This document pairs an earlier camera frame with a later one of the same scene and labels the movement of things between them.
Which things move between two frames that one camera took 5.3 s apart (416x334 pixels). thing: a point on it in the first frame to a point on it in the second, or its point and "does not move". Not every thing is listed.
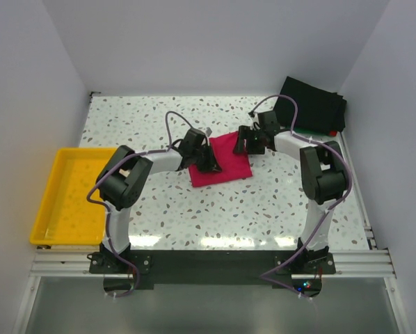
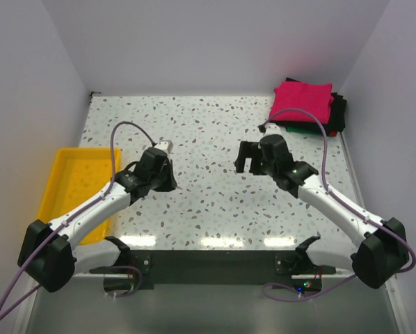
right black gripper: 247,140 to 251,157
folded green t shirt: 305,130 does not move
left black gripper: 204,155 to 167,177
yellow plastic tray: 65,216 does not move
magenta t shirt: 233,165 to 316,98
